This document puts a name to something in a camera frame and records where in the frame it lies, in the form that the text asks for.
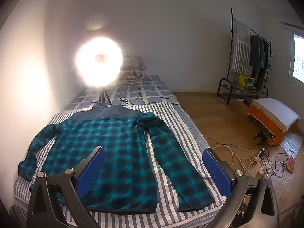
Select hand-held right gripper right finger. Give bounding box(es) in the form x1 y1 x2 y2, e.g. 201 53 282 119
203 147 280 228

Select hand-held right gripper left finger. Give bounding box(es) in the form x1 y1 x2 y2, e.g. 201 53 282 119
26 146 106 228

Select teal plaid fleece jacket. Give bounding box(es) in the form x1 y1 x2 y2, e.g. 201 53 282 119
18 102 215 214

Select dark hanging clothes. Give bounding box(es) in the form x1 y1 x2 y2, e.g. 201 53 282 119
249 34 271 91

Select white power strip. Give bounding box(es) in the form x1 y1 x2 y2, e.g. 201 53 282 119
253 147 268 162

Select small black device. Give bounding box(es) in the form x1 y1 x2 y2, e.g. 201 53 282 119
253 130 273 146

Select grey striped blanket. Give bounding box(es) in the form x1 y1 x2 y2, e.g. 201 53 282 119
9 102 228 228

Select orange covered stool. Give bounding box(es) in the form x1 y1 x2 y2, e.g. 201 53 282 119
246 98 300 146

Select pink box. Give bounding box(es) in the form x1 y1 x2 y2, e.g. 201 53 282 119
285 155 296 173

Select black tripod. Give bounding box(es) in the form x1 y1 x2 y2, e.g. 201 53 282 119
98 87 112 105

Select bubble wrap sheet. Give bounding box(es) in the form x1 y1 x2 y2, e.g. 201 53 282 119
279 131 304 162

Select yellow box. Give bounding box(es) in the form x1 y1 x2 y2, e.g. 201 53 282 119
238 74 256 91

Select blue checkered bed sheet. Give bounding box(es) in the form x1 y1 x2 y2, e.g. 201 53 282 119
62 75 177 112

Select floral folded quilt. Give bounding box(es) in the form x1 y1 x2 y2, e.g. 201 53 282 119
122 55 146 72
119 71 145 84

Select striped hanging towel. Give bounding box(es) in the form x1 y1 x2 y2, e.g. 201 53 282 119
230 19 252 76

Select window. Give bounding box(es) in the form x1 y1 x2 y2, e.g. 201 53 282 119
288 32 304 85

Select white power cable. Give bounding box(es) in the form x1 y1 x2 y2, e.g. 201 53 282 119
212 144 258 176

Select tangled black cables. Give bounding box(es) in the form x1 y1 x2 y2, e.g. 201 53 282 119
204 136 291 178

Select black cable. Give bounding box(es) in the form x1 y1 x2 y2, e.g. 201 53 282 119
114 94 180 106

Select ring light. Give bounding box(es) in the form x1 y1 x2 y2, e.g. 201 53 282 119
75 37 123 88

